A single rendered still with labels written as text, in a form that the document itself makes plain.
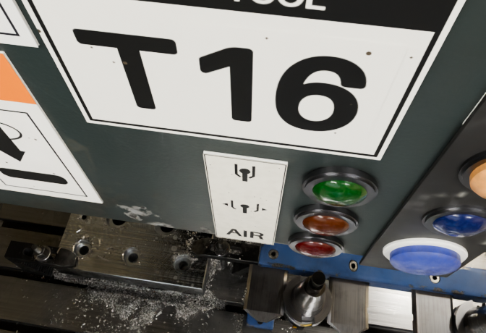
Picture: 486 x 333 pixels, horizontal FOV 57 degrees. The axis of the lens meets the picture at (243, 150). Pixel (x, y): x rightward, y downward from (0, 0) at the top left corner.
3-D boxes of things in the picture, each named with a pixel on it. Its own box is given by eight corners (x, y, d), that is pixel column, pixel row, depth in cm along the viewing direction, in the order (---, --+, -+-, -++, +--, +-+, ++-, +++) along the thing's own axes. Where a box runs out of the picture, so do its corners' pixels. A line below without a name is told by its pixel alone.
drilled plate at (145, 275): (204, 295, 87) (202, 289, 82) (60, 273, 89) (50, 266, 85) (224, 188, 98) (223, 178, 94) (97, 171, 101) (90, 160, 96)
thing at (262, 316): (282, 325, 59) (282, 324, 58) (241, 318, 59) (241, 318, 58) (287, 272, 62) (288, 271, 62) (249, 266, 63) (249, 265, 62)
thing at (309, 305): (323, 282, 60) (332, 268, 54) (325, 317, 58) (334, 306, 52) (290, 280, 60) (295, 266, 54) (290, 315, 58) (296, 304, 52)
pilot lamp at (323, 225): (346, 242, 20) (357, 223, 18) (296, 234, 20) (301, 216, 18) (346, 229, 20) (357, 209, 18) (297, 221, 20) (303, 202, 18)
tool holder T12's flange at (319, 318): (327, 281, 62) (330, 276, 60) (330, 327, 59) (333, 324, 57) (282, 279, 63) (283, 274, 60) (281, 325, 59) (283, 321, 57)
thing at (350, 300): (367, 339, 58) (368, 338, 57) (325, 332, 58) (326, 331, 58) (367, 284, 61) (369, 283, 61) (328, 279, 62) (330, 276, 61)
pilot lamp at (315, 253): (333, 263, 23) (342, 249, 21) (290, 256, 23) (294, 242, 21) (334, 251, 23) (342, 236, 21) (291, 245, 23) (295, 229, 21)
